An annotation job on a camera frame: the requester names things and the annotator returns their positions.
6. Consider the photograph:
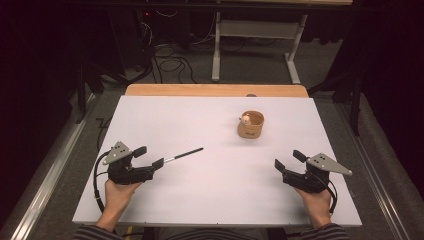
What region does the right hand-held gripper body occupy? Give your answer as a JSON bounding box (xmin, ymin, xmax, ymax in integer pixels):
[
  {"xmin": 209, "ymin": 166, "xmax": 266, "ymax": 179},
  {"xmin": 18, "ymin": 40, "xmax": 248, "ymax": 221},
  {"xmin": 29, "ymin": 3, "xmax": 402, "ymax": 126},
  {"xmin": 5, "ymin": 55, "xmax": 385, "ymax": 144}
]
[{"xmin": 282, "ymin": 152, "xmax": 353, "ymax": 194}]

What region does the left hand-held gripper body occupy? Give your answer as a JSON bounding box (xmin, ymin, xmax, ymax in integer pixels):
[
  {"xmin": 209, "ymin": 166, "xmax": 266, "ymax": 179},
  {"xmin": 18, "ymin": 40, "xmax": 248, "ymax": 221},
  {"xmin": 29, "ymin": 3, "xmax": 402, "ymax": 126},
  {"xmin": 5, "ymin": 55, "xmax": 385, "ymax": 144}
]
[{"xmin": 102, "ymin": 141, "xmax": 156, "ymax": 185}]

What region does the black and silver pen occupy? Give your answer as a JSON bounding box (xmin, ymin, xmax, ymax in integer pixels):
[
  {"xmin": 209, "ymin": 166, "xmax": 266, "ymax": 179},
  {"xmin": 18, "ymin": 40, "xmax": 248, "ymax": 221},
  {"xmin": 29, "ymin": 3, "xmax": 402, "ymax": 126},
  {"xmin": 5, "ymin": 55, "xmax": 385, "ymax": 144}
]
[{"xmin": 163, "ymin": 147, "xmax": 205, "ymax": 164}]

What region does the person's right hand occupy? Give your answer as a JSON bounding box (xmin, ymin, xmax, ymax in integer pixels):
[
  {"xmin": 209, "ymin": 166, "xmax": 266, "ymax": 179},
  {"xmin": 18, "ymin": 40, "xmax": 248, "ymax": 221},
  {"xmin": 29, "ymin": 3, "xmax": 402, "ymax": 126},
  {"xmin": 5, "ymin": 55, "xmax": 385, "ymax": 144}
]
[{"xmin": 294, "ymin": 186, "xmax": 333, "ymax": 224}]

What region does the person's left hand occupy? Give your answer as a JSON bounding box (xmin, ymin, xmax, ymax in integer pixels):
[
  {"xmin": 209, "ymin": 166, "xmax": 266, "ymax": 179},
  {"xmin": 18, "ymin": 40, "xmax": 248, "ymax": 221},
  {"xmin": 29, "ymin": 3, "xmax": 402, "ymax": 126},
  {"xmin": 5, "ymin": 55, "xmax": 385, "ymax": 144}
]
[{"xmin": 104, "ymin": 179, "xmax": 143, "ymax": 218}]

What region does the brown wooden pen holder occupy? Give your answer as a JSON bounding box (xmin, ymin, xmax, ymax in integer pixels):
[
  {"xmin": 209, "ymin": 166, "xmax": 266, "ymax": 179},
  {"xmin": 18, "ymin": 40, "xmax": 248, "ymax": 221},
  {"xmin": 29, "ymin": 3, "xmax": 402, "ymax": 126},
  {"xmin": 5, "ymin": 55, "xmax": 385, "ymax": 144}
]
[{"xmin": 237, "ymin": 110, "xmax": 265, "ymax": 139}]

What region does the white table board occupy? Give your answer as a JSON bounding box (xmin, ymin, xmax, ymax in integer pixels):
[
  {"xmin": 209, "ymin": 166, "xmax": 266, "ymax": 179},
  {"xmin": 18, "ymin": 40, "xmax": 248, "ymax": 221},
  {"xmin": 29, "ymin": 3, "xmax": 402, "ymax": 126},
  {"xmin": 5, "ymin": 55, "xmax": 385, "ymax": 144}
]
[{"xmin": 72, "ymin": 95, "xmax": 363, "ymax": 228}]

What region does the black metal stand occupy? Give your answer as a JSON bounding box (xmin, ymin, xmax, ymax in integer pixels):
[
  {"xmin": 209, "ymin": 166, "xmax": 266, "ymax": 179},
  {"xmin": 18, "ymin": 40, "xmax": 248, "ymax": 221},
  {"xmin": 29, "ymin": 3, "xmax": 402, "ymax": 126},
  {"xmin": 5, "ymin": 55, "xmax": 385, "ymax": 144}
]
[
  {"xmin": 307, "ymin": 64, "xmax": 365, "ymax": 137},
  {"xmin": 73, "ymin": 61, "xmax": 105, "ymax": 125}
]

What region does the wooden table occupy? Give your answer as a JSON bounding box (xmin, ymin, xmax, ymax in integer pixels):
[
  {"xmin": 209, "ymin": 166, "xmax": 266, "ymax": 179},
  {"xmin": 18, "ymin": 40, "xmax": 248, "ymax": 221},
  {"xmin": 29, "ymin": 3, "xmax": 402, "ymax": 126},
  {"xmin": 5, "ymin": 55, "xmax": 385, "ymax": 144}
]
[{"xmin": 124, "ymin": 83, "xmax": 310, "ymax": 99}]

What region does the person's dark torso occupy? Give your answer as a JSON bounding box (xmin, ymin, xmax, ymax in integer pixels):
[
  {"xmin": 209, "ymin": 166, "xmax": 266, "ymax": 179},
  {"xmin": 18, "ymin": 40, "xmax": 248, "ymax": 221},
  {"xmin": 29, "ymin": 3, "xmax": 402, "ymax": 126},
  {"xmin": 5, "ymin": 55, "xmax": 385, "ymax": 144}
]
[{"xmin": 142, "ymin": 226, "xmax": 301, "ymax": 240}]

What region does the right hand-held gripper black cable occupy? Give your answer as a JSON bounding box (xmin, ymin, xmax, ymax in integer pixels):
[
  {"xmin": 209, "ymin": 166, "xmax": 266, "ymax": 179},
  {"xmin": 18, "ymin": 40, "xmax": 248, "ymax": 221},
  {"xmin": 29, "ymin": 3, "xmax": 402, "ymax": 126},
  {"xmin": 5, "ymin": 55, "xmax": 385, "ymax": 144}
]
[{"xmin": 319, "ymin": 173, "xmax": 339, "ymax": 214}]

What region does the hand-held gripper black cable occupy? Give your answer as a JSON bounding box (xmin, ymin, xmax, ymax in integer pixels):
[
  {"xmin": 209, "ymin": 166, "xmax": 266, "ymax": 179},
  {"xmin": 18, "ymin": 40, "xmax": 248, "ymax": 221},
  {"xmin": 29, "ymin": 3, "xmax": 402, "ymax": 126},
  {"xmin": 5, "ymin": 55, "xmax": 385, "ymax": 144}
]
[
  {"xmin": 92, "ymin": 150, "xmax": 112, "ymax": 214},
  {"xmin": 319, "ymin": 173, "xmax": 339, "ymax": 214}
]

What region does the left hand-held gripper black cable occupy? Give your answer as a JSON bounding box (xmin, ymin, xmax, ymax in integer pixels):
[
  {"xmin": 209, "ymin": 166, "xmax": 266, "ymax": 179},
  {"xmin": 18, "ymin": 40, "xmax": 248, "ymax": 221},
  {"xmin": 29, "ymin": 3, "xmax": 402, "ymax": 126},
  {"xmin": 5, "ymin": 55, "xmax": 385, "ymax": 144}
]
[{"xmin": 92, "ymin": 150, "xmax": 112, "ymax": 214}]

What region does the thin black floor cable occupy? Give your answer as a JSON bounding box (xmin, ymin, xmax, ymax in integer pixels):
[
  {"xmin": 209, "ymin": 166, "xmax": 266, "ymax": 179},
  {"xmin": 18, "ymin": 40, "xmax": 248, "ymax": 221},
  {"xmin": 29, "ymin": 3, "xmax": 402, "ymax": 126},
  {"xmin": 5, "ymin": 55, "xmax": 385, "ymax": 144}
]
[{"xmin": 95, "ymin": 115, "xmax": 114, "ymax": 153}]

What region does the silver metal floor rail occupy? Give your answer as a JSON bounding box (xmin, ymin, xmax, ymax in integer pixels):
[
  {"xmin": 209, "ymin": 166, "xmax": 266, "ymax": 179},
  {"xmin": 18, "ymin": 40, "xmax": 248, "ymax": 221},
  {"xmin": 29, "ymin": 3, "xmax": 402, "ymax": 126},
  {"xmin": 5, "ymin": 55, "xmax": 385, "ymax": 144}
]
[
  {"xmin": 9, "ymin": 93, "xmax": 98, "ymax": 240},
  {"xmin": 335, "ymin": 102, "xmax": 424, "ymax": 240}
]

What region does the tangle of black floor cables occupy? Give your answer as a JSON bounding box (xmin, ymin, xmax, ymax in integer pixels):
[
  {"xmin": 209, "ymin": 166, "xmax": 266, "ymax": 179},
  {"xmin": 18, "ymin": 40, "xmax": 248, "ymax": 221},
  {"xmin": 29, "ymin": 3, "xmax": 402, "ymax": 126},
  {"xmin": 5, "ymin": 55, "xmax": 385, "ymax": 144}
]
[{"xmin": 133, "ymin": 9, "xmax": 218, "ymax": 85}]

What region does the white metal desk frame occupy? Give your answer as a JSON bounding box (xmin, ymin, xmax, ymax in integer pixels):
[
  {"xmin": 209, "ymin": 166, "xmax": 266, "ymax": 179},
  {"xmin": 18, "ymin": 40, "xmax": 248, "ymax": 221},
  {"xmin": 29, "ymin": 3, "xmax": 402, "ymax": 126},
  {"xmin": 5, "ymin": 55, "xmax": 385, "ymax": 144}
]
[{"xmin": 211, "ymin": 10, "xmax": 309, "ymax": 85}]

